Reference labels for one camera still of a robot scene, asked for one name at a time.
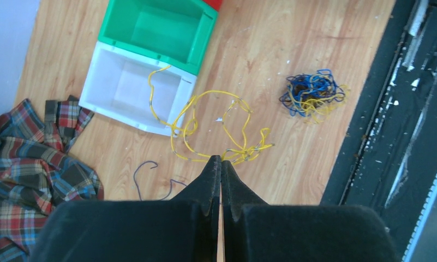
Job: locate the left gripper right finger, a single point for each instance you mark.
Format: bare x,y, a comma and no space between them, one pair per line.
257,231

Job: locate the red plastic bin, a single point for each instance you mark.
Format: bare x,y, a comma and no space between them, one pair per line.
215,4

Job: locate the white plastic bin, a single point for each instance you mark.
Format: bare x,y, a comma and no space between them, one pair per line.
136,90

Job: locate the green plastic bin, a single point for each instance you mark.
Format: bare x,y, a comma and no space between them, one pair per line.
174,32

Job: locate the plaid flannel shirt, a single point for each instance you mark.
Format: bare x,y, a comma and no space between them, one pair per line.
37,173

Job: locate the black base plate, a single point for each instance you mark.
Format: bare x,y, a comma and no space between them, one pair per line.
388,159

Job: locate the cable ball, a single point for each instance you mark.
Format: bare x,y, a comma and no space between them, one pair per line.
313,96

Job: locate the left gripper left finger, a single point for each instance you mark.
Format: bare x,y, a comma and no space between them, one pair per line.
184,228

